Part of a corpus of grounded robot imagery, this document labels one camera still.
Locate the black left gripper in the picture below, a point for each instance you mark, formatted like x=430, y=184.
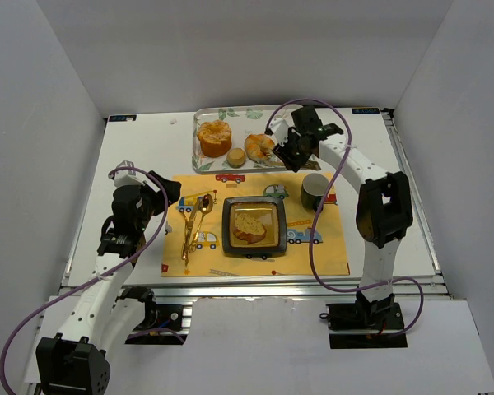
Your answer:
x=160, y=192

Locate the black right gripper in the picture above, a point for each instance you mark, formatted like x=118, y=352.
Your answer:
x=291, y=152

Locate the twisted orange-white bread roll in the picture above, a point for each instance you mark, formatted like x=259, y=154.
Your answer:
x=259, y=147

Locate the sliced bread piece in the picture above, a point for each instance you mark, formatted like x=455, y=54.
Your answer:
x=248, y=228

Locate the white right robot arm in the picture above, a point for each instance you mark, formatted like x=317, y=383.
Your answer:
x=384, y=205

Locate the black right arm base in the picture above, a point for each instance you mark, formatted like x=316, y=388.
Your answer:
x=365, y=325

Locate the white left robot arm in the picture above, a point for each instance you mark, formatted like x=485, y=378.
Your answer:
x=76, y=360

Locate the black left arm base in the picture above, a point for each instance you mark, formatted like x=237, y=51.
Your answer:
x=165, y=320

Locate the gold fork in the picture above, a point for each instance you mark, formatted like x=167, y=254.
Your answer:
x=188, y=231

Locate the dark green mug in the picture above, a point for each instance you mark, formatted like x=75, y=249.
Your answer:
x=313, y=187

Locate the yellow vehicle-print placemat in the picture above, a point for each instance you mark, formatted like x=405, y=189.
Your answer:
x=324, y=237

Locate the gold spoon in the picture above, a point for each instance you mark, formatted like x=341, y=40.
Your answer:
x=204, y=208

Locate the white leaf-pattern tray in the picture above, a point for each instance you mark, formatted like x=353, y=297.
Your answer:
x=243, y=121

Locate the small round bun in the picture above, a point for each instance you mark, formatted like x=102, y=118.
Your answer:
x=236, y=157

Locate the black square plate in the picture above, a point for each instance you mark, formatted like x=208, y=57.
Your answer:
x=270, y=211

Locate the blue label sticker right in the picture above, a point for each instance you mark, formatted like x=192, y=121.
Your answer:
x=365, y=110

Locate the blue label sticker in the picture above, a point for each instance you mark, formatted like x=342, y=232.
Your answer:
x=122, y=118
x=365, y=110

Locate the large orange bundt cake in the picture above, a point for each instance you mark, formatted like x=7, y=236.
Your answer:
x=214, y=138

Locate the blue label sticker left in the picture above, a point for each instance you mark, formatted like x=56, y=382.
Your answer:
x=122, y=118

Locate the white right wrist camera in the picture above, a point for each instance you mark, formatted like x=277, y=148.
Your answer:
x=278, y=130

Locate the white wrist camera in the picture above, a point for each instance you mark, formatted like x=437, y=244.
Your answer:
x=278, y=130
x=125, y=175

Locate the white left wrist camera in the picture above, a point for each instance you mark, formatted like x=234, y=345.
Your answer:
x=125, y=175

